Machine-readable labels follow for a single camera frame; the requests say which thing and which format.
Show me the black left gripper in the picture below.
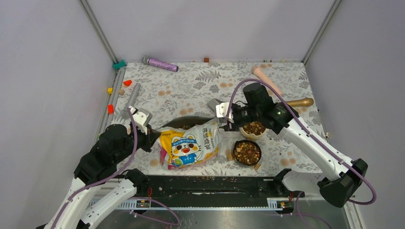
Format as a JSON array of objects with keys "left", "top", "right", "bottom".
[{"left": 115, "top": 123, "right": 161, "bottom": 163}]

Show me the metal food scoop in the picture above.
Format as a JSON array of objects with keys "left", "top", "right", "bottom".
[{"left": 207, "top": 99, "right": 224, "bottom": 113}]

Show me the cat print pet food bag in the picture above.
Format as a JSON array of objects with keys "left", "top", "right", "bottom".
[{"left": 157, "top": 116, "right": 222, "bottom": 170}]

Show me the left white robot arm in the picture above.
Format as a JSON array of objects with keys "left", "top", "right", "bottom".
[{"left": 40, "top": 124, "right": 160, "bottom": 229}]

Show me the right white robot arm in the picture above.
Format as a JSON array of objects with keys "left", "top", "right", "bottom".
[{"left": 217, "top": 79, "right": 371, "bottom": 208}]

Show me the cream pet bowl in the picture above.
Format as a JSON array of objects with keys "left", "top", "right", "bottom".
[{"left": 239, "top": 122, "right": 267, "bottom": 140}]

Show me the black pet bowl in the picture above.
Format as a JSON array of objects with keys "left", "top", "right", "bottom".
[{"left": 232, "top": 140, "right": 262, "bottom": 167}]

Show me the grey toy microphone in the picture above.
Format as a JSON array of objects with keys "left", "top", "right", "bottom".
[{"left": 121, "top": 83, "right": 141, "bottom": 119}]

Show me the pink toy microphone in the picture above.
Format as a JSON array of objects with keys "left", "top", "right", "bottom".
[{"left": 251, "top": 65, "right": 282, "bottom": 95}]

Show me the small wooden block near bowl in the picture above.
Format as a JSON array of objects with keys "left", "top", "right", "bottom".
[{"left": 254, "top": 163, "right": 261, "bottom": 171}]

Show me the floral patterned table mat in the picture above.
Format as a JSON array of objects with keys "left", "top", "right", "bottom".
[{"left": 108, "top": 62, "right": 320, "bottom": 177}]

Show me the red roof-shaped block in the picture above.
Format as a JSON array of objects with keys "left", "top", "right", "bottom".
[{"left": 123, "top": 80, "right": 132, "bottom": 87}]

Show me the gold toy microphone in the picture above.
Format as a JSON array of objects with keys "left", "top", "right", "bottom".
[{"left": 287, "top": 97, "right": 314, "bottom": 107}]

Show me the teal toy block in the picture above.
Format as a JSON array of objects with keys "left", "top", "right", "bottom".
[{"left": 112, "top": 60, "right": 126, "bottom": 70}]

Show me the purple glitter toy microphone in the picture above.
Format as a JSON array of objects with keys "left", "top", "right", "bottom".
[{"left": 141, "top": 56, "right": 179, "bottom": 72}]

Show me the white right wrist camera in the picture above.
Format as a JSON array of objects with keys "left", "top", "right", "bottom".
[{"left": 215, "top": 102, "right": 234, "bottom": 123}]

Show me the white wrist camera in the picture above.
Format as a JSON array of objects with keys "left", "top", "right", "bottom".
[
  {"left": 215, "top": 102, "right": 234, "bottom": 123},
  {"left": 127, "top": 106, "right": 153, "bottom": 135}
]

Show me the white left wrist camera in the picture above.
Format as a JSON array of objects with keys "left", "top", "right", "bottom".
[{"left": 127, "top": 106, "right": 153, "bottom": 135}]

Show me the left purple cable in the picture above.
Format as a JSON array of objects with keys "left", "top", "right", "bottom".
[{"left": 50, "top": 107, "right": 139, "bottom": 229}]

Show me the red block at left rail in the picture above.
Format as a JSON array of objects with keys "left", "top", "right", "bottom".
[{"left": 107, "top": 104, "right": 114, "bottom": 114}]

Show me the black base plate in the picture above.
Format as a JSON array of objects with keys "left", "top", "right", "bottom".
[{"left": 135, "top": 175, "right": 299, "bottom": 208}]

